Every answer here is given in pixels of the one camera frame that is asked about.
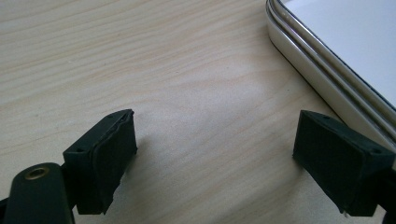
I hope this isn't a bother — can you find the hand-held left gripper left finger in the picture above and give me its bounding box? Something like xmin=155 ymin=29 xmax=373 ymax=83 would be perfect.
xmin=62 ymin=108 xmax=138 ymax=216

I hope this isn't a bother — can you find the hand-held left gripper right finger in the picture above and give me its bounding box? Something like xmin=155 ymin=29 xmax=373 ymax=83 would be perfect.
xmin=291 ymin=109 xmax=396 ymax=217

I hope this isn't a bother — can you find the white tray with metal rim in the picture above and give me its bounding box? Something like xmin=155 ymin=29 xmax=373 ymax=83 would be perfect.
xmin=265 ymin=0 xmax=396 ymax=171

